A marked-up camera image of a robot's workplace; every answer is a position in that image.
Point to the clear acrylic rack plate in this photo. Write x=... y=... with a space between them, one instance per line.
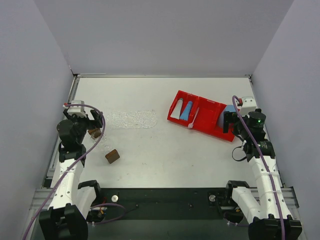
x=105 y=144

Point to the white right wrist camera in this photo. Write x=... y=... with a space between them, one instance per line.
x=246 y=104

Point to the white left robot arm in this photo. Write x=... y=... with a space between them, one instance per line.
x=66 y=216

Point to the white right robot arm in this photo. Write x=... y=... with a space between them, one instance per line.
x=268 y=217

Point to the red plastic bin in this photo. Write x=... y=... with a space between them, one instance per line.
x=206 y=120

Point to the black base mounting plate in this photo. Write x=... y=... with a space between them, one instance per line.
x=165 y=204

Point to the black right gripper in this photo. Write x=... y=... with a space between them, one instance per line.
x=230 y=122

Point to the white pink toothbrush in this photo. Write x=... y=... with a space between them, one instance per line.
x=191 y=125

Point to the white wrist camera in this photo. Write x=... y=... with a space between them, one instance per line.
x=79 y=111
x=246 y=104

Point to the blue plastic cup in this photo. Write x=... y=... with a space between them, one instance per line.
x=226 y=117

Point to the white toothpaste tube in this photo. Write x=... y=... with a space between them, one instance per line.
x=177 y=109

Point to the brown wooden block stand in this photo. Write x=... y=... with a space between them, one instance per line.
x=112 y=156

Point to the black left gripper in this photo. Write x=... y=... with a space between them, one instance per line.
x=85 y=119

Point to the aluminium front rail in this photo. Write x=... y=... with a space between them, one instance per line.
x=41 y=194

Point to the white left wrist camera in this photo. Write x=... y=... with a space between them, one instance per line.
x=79 y=111

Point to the clear textured acrylic tray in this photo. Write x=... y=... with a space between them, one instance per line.
x=137 y=119

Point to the blue toothpaste tube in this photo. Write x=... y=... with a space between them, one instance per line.
x=186 y=112

